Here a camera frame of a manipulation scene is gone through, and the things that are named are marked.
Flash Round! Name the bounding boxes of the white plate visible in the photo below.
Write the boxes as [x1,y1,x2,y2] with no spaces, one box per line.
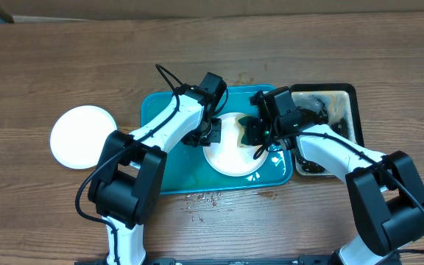
[49,105,117,169]
[203,113,268,177]

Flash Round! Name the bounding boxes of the green and yellow sponge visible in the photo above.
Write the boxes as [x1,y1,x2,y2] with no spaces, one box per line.
[238,116,259,146]

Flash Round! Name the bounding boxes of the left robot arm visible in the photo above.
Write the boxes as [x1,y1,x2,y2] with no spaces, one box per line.
[74,72,228,264]

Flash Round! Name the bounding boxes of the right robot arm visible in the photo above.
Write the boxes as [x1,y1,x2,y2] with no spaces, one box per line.
[241,83,424,264]

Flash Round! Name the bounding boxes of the black soapy water tray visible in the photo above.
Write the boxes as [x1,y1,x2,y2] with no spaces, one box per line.
[288,82,366,177]

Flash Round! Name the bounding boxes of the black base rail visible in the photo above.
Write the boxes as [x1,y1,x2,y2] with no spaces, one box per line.
[74,253,345,265]

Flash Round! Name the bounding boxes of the teal plastic tray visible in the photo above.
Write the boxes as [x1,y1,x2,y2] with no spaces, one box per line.
[160,84,293,195]

